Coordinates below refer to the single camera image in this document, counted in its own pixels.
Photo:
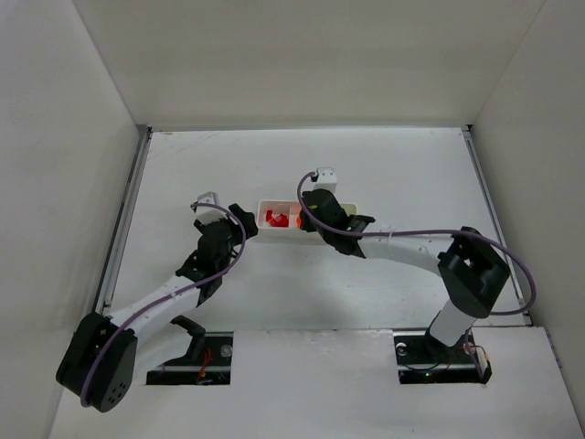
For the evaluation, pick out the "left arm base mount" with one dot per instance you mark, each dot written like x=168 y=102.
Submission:
x=206 y=361

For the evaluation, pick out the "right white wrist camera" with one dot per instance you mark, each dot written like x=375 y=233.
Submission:
x=325 y=178

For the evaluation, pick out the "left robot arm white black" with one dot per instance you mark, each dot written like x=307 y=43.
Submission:
x=105 y=352

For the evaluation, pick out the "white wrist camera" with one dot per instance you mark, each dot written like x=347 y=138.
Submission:
x=325 y=178
x=205 y=208

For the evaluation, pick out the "white three-compartment tray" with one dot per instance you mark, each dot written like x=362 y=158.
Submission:
x=290 y=208

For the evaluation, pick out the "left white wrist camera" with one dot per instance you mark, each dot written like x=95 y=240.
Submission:
x=205 y=208

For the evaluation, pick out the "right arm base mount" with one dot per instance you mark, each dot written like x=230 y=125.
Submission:
x=423 y=360

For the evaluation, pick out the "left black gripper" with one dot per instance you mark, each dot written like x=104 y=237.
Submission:
x=239 y=219

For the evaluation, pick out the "red half-round lego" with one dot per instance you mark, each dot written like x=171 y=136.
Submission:
x=280 y=221

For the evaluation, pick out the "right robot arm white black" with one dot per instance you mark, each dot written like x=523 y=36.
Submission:
x=473 y=273

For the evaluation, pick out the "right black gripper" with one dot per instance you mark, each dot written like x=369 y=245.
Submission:
x=309 y=214

